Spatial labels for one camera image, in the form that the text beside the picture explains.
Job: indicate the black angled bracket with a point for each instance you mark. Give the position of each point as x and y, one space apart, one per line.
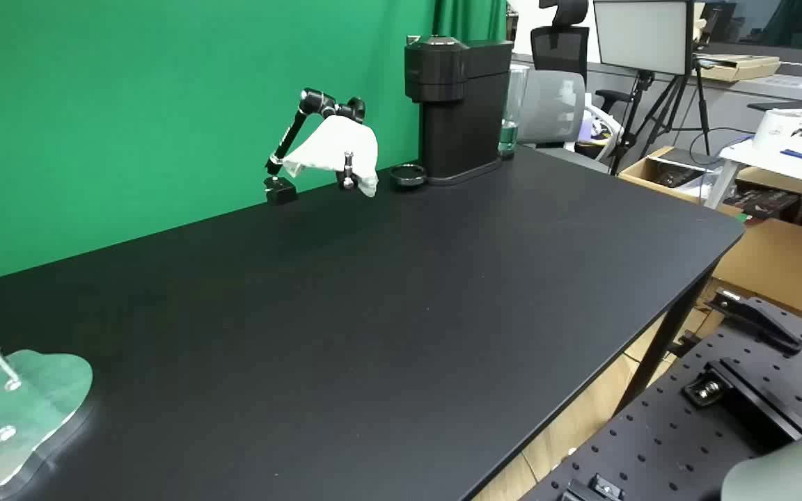
759 322

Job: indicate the grey mesh office chair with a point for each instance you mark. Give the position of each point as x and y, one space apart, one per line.
551 105

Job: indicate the white board panel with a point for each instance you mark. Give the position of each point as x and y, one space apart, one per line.
642 34

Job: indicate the black clamp block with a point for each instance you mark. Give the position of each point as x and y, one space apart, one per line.
746 399

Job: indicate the black office chair with headrest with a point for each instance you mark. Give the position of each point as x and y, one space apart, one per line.
560 45

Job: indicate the flat cardboard box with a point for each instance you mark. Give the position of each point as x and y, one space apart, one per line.
739 68

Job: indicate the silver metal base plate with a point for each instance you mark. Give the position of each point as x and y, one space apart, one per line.
21 408

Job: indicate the closed cardboard box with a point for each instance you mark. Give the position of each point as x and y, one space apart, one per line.
782 265

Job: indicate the grey rounded cover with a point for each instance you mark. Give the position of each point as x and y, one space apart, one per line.
791 475

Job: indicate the green curtain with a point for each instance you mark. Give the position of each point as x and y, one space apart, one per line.
473 17

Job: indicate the black perforated breadboard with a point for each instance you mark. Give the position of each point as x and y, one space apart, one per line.
661 447

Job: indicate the black tripod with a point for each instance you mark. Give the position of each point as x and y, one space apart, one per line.
668 107

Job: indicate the white side table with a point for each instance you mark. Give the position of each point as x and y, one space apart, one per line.
782 168

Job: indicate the green backdrop screen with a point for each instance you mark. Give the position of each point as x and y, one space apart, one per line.
141 113

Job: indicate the open cardboard box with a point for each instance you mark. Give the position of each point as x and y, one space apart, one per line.
670 171

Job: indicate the tall black machine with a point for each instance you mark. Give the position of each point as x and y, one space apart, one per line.
459 107

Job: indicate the black articulated stand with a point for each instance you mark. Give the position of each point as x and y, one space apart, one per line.
286 141

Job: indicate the white cloth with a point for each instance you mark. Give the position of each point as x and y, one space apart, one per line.
338 147

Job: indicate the green can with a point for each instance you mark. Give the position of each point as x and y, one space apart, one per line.
509 139

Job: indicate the long silver bolt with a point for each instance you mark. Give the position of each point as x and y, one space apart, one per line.
1 368

